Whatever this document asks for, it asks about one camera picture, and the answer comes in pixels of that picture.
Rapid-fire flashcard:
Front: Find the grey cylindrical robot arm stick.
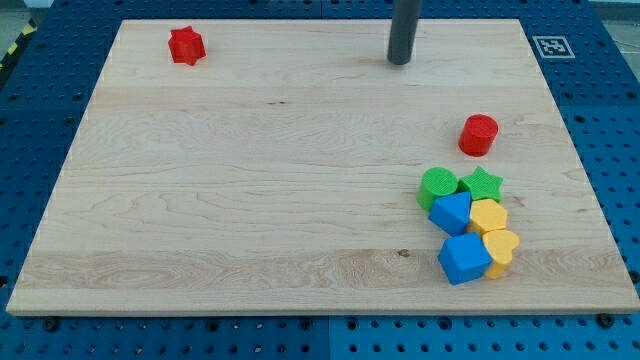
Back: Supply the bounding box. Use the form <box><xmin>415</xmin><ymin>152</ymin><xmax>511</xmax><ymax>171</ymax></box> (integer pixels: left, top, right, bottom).
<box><xmin>387</xmin><ymin>0</ymin><xmax>423</xmax><ymax>65</ymax></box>

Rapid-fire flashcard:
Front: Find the light wooden board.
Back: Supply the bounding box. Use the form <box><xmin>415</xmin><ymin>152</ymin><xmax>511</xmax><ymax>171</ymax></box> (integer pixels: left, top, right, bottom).
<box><xmin>7</xmin><ymin>19</ymin><xmax>639</xmax><ymax>317</ymax></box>

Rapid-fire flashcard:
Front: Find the green cylinder block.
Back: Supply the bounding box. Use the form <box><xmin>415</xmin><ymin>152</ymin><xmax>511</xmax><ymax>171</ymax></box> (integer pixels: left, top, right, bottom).
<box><xmin>416</xmin><ymin>167</ymin><xmax>458</xmax><ymax>211</ymax></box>

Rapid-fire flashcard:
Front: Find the blue triangle block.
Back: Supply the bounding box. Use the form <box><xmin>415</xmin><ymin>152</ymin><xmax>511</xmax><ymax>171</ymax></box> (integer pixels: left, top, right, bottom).
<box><xmin>428</xmin><ymin>192</ymin><xmax>471</xmax><ymax>236</ymax></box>

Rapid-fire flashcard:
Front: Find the green star block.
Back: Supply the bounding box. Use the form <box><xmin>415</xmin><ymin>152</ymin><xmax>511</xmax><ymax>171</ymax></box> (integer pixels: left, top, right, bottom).
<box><xmin>457</xmin><ymin>166</ymin><xmax>504</xmax><ymax>203</ymax></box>

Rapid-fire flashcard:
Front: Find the blue cube block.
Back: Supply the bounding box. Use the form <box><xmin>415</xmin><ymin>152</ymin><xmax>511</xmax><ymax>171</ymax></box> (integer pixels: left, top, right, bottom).
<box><xmin>437</xmin><ymin>232</ymin><xmax>492</xmax><ymax>285</ymax></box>

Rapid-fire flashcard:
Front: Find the red cylinder block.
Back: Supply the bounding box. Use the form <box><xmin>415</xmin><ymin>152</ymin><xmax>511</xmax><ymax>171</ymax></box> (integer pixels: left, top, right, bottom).
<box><xmin>458</xmin><ymin>114</ymin><xmax>499</xmax><ymax>157</ymax></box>

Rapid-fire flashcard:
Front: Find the yellow hexagon block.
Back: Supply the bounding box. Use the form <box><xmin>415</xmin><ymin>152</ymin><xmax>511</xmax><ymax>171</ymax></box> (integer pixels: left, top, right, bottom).
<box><xmin>466</xmin><ymin>199</ymin><xmax>508</xmax><ymax>236</ymax></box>

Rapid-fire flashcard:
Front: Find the red star block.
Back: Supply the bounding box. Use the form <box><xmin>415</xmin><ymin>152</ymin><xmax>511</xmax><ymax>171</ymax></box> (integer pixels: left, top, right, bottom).
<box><xmin>168</xmin><ymin>26</ymin><xmax>206</xmax><ymax>66</ymax></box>

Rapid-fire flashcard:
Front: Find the yellow heart block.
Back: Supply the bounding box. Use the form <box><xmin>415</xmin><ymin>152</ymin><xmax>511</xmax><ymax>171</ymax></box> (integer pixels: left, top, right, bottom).
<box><xmin>482</xmin><ymin>230</ymin><xmax>521</xmax><ymax>279</ymax></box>

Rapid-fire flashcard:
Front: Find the white fiducial marker tag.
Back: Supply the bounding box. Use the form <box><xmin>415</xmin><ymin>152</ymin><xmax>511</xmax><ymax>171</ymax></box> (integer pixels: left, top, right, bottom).
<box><xmin>532</xmin><ymin>35</ymin><xmax>575</xmax><ymax>59</ymax></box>

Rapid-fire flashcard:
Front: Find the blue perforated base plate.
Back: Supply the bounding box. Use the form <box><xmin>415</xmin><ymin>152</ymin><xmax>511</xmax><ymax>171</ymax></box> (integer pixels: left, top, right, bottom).
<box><xmin>1</xmin><ymin>0</ymin><xmax>639</xmax><ymax>359</ymax></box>

